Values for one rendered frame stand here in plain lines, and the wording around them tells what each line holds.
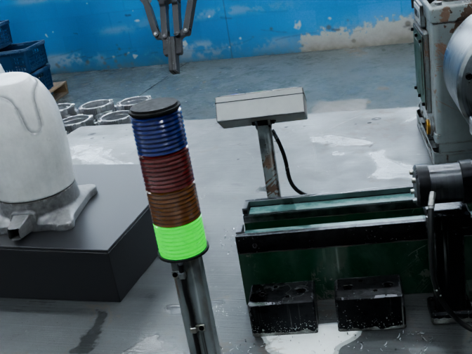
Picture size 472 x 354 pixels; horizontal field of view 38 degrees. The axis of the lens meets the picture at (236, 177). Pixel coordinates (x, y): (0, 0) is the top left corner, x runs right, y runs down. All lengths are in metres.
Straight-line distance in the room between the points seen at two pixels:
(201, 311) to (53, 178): 0.53
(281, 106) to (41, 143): 0.44
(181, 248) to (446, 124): 0.88
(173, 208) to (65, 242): 0.49
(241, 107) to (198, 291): 0.53
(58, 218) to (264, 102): 0.44
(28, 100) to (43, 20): 6.65
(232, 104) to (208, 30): 5.79
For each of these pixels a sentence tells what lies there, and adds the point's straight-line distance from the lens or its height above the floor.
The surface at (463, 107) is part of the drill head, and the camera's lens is 1.32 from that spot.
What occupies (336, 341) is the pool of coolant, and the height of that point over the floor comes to 0.80.
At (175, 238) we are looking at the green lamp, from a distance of 0.81.
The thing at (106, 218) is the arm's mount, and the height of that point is 0.91.
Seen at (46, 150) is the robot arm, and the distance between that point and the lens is 1.29.
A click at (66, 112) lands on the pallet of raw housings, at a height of 0.54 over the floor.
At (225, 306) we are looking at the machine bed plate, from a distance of 1.16.
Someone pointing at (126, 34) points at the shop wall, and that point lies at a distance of 7.47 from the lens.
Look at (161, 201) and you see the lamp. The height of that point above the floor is 1.11.
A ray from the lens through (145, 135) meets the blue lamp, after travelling 0.77.
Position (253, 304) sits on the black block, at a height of 0.86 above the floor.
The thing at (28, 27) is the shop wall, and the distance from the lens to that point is 8.05.
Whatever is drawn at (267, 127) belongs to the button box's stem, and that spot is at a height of 1.01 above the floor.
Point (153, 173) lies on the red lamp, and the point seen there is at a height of 1.15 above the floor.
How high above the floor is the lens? 1.41
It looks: 21 degrees down
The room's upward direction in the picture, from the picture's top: 9 degrees counter-clockwise
